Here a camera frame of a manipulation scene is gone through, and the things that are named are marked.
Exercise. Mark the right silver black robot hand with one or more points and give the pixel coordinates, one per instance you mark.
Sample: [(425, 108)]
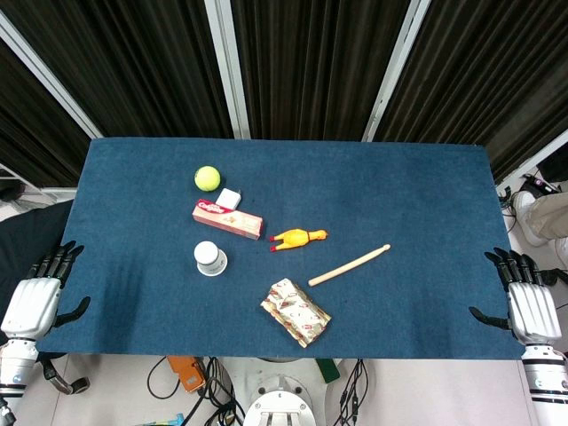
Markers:
[(532, 310)]

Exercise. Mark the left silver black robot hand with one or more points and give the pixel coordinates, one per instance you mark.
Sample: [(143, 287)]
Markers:
[(31, 306)]

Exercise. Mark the wooden drumstick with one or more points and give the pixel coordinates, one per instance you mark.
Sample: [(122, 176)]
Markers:
[(348, 266)]

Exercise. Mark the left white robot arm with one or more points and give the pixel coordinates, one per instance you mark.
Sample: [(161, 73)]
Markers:
[(15, 368)]

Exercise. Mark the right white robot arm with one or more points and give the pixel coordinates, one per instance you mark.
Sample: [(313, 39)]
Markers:
[(546, 381)]

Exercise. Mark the white sneaker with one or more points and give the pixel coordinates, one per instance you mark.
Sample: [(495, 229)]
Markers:
[(530, 217)]

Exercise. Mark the khaki trouser leg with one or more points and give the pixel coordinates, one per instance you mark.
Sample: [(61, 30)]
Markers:
[(552, 215)]

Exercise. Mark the orange handheld device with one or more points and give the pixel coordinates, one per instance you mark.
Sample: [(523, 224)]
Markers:
[(186, 373)]

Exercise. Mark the black pleated curtain panel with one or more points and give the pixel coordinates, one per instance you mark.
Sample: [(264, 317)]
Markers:
[(488, 75), (319, 66), (31, 133), (142, 66)]

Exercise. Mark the blue felt table cloth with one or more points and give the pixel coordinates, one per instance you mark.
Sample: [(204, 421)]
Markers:
[(399, 199)]

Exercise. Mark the white paper cup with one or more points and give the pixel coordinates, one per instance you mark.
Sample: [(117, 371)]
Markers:
[(208, 257)]

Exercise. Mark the green flat object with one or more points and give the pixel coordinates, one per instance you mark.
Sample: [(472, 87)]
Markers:
[(328, 370)]

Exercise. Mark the red toothpaste box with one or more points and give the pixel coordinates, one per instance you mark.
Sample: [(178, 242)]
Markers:
[(231, 220)]

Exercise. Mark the yellow tennis ball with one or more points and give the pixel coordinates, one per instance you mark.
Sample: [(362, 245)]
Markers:
[(207, 178)]

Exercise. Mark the white charger plug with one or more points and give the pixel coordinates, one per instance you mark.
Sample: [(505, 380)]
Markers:
[(229, 199)]

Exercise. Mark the gold foil snack bag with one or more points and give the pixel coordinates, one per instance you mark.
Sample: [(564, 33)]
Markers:
[(295, 313)]

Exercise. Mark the yellow rubber chicken toy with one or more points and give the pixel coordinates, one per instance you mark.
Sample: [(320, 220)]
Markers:
[(296, 238)]

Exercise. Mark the white robot torso base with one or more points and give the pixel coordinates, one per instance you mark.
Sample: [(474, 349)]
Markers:
[(281, 399)]

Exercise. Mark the white frame post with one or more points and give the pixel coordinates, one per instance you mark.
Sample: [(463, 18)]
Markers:
[(532, 162), (49, 80), (228, 66), (395, 66)]

